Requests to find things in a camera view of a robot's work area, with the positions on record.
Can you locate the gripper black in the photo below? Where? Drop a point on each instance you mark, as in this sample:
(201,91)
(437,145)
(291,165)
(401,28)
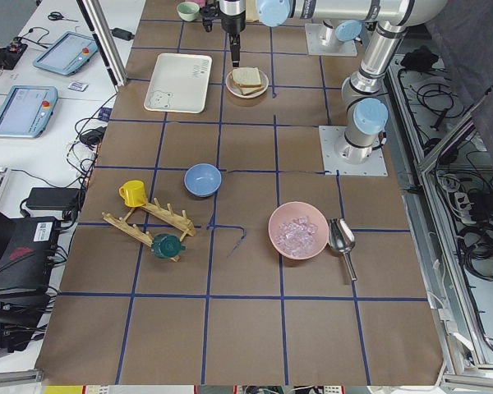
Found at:
(233,23)

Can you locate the bread slice from board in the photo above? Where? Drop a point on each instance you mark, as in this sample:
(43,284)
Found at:
(248,77)

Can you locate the white round plate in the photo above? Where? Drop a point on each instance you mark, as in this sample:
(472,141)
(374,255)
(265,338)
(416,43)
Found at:
(234,89)

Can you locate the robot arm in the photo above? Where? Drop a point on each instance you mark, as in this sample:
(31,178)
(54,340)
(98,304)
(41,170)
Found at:
(366,114)
(341,30)

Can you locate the bread slice on plate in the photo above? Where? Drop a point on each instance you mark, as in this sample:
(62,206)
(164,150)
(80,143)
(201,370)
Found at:
(248,91)

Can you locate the light green bowl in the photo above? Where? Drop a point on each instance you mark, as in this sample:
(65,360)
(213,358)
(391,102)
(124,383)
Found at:
(188,11)

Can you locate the cream bear tray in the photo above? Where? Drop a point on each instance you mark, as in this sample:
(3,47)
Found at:
(179,83)

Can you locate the black power adapter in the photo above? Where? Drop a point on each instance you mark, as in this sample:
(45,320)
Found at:
(122,34)

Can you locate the blue bowl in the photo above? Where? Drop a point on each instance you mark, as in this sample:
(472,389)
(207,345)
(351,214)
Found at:
(202,180)

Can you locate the small card packet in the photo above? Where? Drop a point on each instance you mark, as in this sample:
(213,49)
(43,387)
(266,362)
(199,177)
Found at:
(78,86)

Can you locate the far teach pendant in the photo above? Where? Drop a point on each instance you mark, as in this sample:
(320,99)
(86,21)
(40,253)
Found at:
(68,54)

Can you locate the teach pendant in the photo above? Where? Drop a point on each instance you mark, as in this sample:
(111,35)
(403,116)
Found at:
(26,111)
(68,54)

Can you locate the yellow mug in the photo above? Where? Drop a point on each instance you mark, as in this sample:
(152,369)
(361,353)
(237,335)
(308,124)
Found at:
(133,193)

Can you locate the scissors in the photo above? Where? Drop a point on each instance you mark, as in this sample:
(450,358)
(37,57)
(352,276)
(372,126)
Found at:
(58,16)

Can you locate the pink bowl with ice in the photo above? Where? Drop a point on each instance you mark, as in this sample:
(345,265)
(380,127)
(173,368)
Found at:
(298,230)

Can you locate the dark green mug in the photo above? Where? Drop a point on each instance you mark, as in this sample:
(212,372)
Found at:
(166,246)

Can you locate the near teach pendant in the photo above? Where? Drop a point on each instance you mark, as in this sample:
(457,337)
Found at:
(26,111)

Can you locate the metal scoop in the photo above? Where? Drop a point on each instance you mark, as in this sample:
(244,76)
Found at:
(342,241)

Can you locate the grey curtain cloth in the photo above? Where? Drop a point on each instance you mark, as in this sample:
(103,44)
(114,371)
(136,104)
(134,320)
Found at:
(463,32)

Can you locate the black power brick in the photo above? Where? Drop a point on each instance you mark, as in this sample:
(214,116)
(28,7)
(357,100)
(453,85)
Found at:
(52,199)

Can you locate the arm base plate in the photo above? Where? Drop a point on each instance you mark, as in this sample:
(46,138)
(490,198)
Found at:
(341,158)
(321,41)

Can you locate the aluminium frame post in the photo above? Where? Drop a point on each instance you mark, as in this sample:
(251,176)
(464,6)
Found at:
(97,24)

